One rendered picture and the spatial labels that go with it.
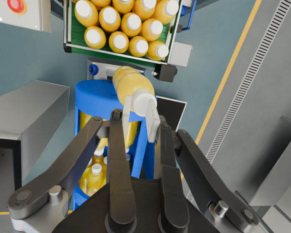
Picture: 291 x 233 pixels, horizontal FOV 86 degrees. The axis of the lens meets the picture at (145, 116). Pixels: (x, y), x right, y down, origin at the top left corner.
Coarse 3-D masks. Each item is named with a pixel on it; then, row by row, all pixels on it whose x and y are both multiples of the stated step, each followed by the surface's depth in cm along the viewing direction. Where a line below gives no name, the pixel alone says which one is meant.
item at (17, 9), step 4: (8, 0) 40; (12, 0) 40; (16, 0) 40; (20, 0) 40; (8, 4) 40; (12, 4) 40; (16, 4) 40; (20, 4) 40; (12, 8) 40; (16, 8) 40; (20, 8) 41
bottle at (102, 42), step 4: (88, 28) 49; (92, 28) 49; (96, 28) 49; (100, 28) 52; (100, 32) 50; (84, 36) 51; (100, 36) 49; (104, 36) 52; (100, 40) 50; (104, 40) 52; (88, 44) 51; (92, 44) 50; (96, 44) 50; (100, 44) 51; (104, 44) 54; (92, 48) 53; (96, 48) 53; (100, 48) 54
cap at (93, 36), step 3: (90, 30) 46; (93, 30) 46; (87, 33) 46; (90, 33) 46; (93, 33) 46; (96, 33) 46; (87, 36) 46; (90, 36) 46; (93, 36) 47; (96, 36) 47; (99, 36) 47; (87, 39) 47; (90, 39) 47; (93, 39) 47; (96, 39) 47; (99, 39) 47; (90, 42) 47; (93, 42) 47; (96, 42) 47
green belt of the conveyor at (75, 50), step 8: (72, 8) 60; (72, 16) 60; (80, 24) 62; (168, 24) 68; (72, 32) 63; (80, 32) 63; (104, 32) 65; (72, 40) 64; (80, 40) 64; (160, 40) 70; (72, 48) 65; (104, 48) 67; (96, 56) 69; (104, 56) 69; (112, 56) 69; (120, 56) 70; (144, 56) 72; (144, 64) 74; (152, 64) 74
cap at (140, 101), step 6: (138, 96) 23; (144, 96) 23; (150, 96) 24; (132, 102) 24; (138, 102) 24; (144, 102) 24; (156, 102) 24; (138, 108) 24; (144, 108) 24; (138, 114) 24; (144, 114) 25
